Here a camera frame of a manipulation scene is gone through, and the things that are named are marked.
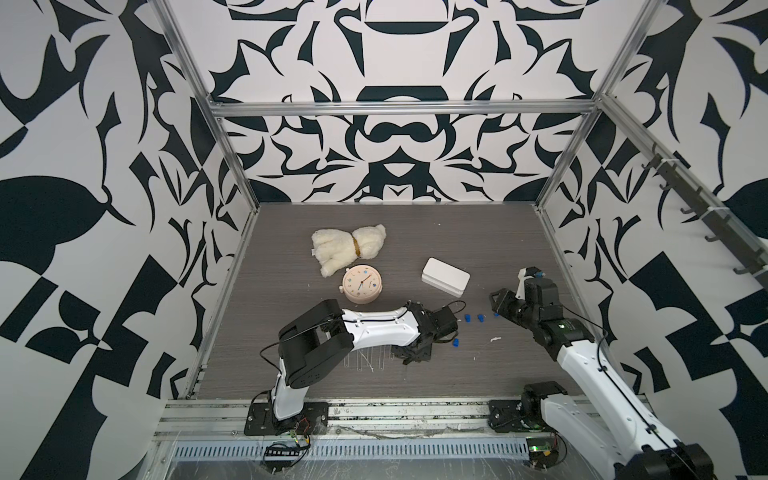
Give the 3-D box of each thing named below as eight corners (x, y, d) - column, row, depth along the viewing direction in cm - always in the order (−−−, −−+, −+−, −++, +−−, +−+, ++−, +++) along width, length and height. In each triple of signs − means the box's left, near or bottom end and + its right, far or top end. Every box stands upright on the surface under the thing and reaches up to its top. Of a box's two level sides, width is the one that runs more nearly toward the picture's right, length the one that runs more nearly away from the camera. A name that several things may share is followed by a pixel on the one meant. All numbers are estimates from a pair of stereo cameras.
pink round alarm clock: (338, 304, 95) (337, 300, 93) (342, 269, 103) (341, 265, 101) (382, 304, 95) (382, 300, 93) (382, 269, 103) (382, 265, 101)
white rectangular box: (417, 280, 99) (418, 274, 96) (428, 260, 103) (429, 255, 101) (461, 299, 94) (463, 294, 92) (470, 278, 99) (472, 273, 97)
